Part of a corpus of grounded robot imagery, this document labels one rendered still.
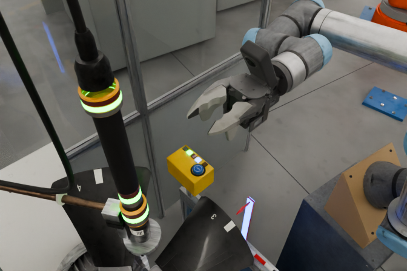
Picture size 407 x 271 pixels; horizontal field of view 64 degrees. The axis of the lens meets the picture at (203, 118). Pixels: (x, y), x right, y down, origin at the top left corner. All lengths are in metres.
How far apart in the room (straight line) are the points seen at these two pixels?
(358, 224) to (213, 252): 0.49
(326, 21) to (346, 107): 2.48
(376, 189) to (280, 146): 1.68
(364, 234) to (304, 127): 1.85
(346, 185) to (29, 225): 0.91
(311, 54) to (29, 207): 0.79
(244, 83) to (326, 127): 2.43
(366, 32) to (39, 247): 0.95
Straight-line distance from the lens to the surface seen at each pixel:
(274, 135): 2.80
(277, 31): 0.78
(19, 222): 1.00
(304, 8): 0.84
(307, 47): 0.70
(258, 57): 0.54
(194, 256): 0.92
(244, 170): 2.54
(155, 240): 0.64
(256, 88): 0.59
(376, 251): 1.26
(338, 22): 0.80
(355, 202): 1.13
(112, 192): 0.77
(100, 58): 0.34
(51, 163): 0.99
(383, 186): 1.12
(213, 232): 0.94
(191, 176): 1.18
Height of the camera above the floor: 2.04
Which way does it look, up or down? 45 degrees down
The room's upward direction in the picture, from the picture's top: straight up
